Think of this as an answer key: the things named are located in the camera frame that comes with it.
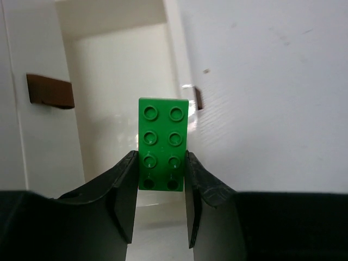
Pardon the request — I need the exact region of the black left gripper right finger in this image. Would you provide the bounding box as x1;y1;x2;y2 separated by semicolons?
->
184;152;347;260

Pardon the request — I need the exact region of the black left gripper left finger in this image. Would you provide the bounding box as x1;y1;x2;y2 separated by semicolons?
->
1;151;139;260

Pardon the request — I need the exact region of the green 2x2 lego brick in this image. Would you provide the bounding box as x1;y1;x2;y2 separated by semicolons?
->
138;98;189;192

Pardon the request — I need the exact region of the brown bottom drawer tab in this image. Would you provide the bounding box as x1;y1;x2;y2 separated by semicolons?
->
194;86;204;110

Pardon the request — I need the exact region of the brown drawer tab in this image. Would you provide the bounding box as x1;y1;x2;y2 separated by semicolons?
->
194;86;204;110
26;74;75;109

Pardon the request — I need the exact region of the white bottom drawer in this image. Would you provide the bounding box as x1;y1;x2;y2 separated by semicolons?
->
55;0;207;261

